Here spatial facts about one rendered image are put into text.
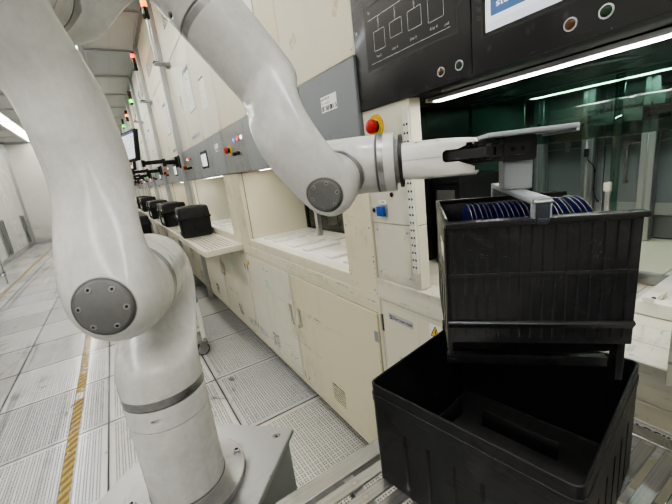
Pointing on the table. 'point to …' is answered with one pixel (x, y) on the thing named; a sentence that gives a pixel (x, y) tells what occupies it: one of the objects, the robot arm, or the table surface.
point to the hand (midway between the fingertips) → (515, 148)
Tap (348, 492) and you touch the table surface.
